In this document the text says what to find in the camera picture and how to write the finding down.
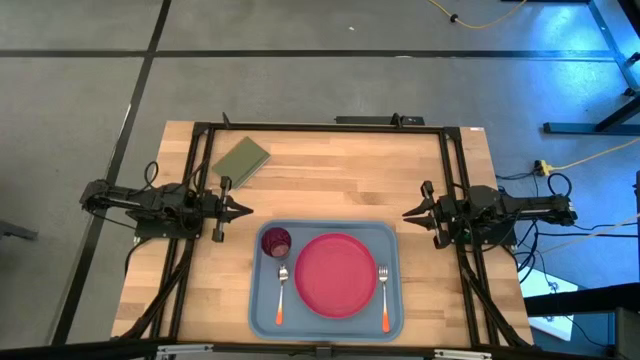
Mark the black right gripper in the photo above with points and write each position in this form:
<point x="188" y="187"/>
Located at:
<point x="442" y="215"/>

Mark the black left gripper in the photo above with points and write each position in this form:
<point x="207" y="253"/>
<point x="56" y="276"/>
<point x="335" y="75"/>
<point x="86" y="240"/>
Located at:
<point x="221" y="210"/>

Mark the dark red ribbed cup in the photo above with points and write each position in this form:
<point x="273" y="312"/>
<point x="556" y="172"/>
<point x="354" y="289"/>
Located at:
<point x="276" y="242"/>

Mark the red plastic plate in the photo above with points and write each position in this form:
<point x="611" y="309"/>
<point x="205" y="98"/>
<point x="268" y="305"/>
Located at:
<point x="335" y="275"/>

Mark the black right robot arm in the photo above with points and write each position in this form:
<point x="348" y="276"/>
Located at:
<point x="500" y="207"/>

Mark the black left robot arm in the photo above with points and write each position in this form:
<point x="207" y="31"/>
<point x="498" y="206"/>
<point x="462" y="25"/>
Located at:
<point x="150" y="202"/>

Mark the blue plastic tray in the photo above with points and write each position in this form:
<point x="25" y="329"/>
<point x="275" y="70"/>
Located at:
<point x="262" y="310"/>

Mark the green notebook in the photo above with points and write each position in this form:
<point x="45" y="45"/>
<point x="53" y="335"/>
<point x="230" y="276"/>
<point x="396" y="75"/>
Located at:
<point x="240" y="160"/>

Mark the white floor sheet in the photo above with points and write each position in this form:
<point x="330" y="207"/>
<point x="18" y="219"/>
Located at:
<point x="550" y="290"/>

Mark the black slanted beam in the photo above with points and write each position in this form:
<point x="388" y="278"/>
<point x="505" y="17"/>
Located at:
<point x="580" y="300"/>

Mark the black metal floor stand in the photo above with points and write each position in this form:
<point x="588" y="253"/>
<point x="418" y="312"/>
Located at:
<point x="607" y="122"/>

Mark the black overhead rig beam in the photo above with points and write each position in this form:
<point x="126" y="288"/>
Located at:
<point x="75" y="350"/>

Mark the grey flat floor object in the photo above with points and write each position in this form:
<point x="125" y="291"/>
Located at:
<point x="15" y="231"/>

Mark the grey box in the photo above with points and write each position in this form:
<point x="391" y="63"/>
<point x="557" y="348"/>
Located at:
<point x="627" y="335"/>

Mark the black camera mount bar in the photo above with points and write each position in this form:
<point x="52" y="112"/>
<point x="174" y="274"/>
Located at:
<point x="365" y="120"/>

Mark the black metal table frame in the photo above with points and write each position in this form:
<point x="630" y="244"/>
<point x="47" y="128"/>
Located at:
<point x="325" y="127"/>

